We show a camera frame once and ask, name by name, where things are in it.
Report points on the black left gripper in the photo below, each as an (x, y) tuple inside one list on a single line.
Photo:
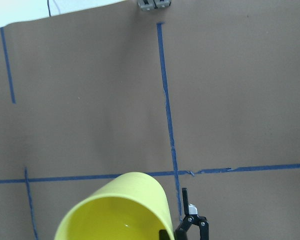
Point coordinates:
[(191, 221)]

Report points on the crossing blue tape strip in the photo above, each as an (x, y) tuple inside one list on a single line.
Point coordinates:
[(180, 173)]

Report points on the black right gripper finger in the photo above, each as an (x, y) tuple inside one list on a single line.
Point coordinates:
[(164, 234)]

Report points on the long blue tape strip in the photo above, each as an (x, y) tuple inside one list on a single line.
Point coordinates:
[(161, 51)]

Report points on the yellow cup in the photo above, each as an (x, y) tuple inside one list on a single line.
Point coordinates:
[(133, 206)]

